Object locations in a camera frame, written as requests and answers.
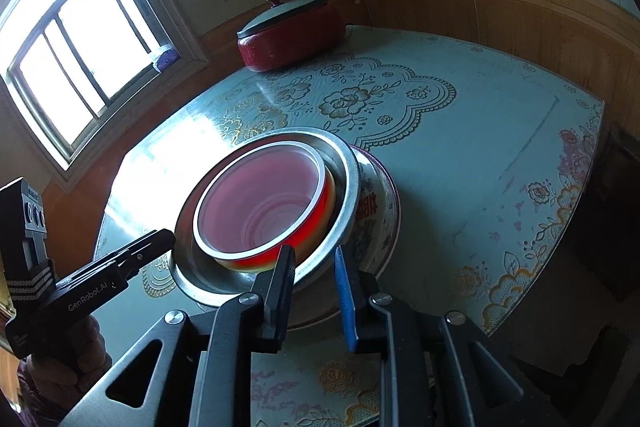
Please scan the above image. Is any grey pot lid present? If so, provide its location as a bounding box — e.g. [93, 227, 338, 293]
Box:
[236, 0, 328, 40]

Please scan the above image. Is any large plate with purple rim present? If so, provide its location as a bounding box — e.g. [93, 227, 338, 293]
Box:
[285, 144, 402, 328]

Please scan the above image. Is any window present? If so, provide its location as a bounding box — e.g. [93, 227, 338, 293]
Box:
[0, 0, 211, 182]

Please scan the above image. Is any red cooking pot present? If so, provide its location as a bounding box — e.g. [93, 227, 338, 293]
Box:
[236, 12, 347, 72]

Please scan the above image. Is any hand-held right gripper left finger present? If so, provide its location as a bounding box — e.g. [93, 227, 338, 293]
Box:
[60, 244, 296, 427]

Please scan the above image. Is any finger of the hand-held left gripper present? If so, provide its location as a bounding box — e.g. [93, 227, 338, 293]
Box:
[120, 252, 151, 280]
[116, 228, 177, 264]

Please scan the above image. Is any red plastic bowl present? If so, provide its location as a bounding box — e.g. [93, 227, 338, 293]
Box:
[192, 143, 335, 269]

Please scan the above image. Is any person's left hand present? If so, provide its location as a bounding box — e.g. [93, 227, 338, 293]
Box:
[17, 314, 113, 427]

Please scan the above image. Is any floral tablecloth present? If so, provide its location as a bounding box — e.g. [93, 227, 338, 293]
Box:
[92, 25, 606, 427]

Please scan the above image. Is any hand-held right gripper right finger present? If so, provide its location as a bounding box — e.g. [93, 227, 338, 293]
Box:
[334, 246, 571, 427]

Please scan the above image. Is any small purple and white box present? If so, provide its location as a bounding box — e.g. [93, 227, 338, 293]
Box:
[151, 46, 179, 72]

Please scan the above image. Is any stainless steel bowl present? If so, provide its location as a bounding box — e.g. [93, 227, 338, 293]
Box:
[171, 127, 361, 308]

